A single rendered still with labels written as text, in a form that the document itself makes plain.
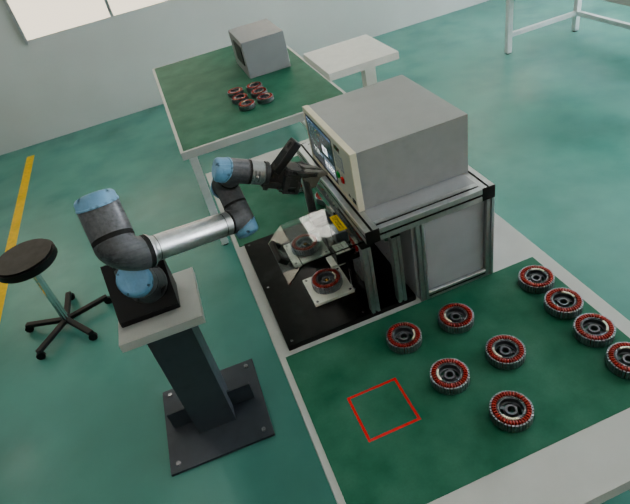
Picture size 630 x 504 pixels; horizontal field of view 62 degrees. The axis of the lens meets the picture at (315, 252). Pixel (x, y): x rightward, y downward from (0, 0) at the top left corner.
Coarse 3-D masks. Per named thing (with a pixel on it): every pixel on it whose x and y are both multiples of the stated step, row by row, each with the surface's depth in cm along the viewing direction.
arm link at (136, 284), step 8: (120, 272) 177; (128, 272) 177; (136, 272) 177; (144, 272) 178; (152, 272) 185; (120, 280) 177; (128, 280) 177; (136, 280) 177; (144, 280) 178; (152, 280) 181; (120, 288) 177; (128, 288) 177; (136, 288) 177; (144, 288) 178; (152, 288) 184; (128, 296) 180; (136, 296) 179; (144, 296) 185
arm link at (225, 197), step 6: (216, 186) 163; (222, 186) 161; (216, 192) 165; (222, 192) 163; (228, 192) 163; (234, 192) 163; (240, 192) 164; (222, 198) 163; (228, 198) 163; (234, 198) 163; (222, 204) 165
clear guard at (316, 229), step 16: (336, 208) 177; (288, 224) 175; (304, 224) 173; (320, 224) 172; (272, 240) 177; (288, 240) 168; (304, 240) 167; (320, 240) 165; (336, 240) 163; (352, 240) 162; (288, 256) 165; (304, 256) 160; (320, 256) 159; (288, 272) 162
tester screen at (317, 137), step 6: (306, 120) 187; (312, 126) 182; (312, 132) 185; (318, 132) 177; (312, 138) 188; (318, 138) 180; (324, 138) 172; (312, 144) 191; (318, 144) 183; (324, 144) 175; (330, 150) 170; (324, 162) 184; (330, 162) 176; (336, 180) 177
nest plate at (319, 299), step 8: (304, 280) 195; (344, 280) 191; (312, 288) 191; (344, 288) 188; (352, 288) 187; (312, 296) 187; (320, 296) 187; (328, 296) 186; (336, 296) 185; (320, 304) 184
